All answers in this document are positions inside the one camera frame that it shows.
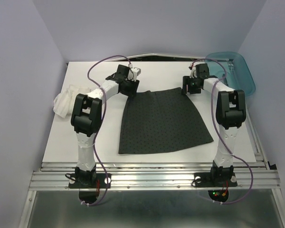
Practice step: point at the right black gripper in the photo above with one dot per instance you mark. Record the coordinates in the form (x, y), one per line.
(186, 80)

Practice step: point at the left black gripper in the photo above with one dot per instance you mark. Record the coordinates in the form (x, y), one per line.
(133, 92)

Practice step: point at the black skirt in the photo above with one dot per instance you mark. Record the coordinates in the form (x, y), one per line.
(160, 122)

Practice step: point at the white pleated skirt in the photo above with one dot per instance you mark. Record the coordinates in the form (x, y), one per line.
(64, 101)

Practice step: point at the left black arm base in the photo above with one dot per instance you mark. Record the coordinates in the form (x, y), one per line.
(89, 184)

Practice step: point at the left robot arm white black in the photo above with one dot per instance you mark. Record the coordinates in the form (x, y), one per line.
(88, 111)

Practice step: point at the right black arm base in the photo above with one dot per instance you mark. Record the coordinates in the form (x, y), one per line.
(219, 179)

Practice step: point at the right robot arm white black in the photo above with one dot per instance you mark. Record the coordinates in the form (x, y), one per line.
(228, 109)

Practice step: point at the teal plastic basket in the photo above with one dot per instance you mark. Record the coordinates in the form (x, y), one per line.
(235, 68)

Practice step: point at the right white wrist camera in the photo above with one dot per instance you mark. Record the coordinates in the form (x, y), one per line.
(193, 73)

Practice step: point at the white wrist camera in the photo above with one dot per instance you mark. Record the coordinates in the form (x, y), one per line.
(193, 73)
(134, 72)

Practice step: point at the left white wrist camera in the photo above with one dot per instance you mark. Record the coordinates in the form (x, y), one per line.
(134, 72)

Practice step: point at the aluminium rail frame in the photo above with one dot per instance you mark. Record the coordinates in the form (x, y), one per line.
(151, 191)

